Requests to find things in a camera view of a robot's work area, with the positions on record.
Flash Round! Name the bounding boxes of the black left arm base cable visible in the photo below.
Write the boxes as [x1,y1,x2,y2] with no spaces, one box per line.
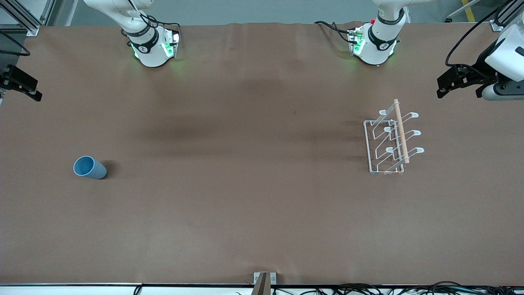
[314,20,353,44]

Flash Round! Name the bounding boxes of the black cable bundle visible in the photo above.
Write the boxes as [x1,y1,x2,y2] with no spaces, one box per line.
[274,281,524,295]

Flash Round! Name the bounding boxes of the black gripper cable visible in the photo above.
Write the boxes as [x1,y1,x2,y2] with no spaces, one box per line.
[445,0,512,67]
[0,31,32,57]

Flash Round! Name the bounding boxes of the brown table mat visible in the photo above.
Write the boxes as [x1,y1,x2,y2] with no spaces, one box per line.
[0,23,524,286]

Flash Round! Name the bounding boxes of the black right arm base cable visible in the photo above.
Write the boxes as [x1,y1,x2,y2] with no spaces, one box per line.
[137,12,181,39]

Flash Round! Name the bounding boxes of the metal camera post bracket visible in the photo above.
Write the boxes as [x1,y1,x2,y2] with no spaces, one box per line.
[251,272,277,295]

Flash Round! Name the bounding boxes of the aluminium frame profile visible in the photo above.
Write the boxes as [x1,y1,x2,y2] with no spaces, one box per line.
[489,0,524,32]
[0,0,56,36]

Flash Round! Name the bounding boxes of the white wire cup holder rack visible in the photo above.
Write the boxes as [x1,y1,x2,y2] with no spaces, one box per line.
[364,99,425,175]

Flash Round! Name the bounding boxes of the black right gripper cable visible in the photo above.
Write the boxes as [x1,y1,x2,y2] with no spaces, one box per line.
[0,31,32,57]

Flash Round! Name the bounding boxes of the black arm base cable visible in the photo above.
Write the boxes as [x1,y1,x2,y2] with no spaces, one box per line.
[314,20,353,44]
[137,12,181,39]

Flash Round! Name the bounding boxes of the blue plastic cup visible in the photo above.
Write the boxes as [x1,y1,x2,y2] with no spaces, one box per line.
[73,155,107,180]

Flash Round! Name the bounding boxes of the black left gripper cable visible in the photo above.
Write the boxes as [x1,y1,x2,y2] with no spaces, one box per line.
[445,0,512,67]

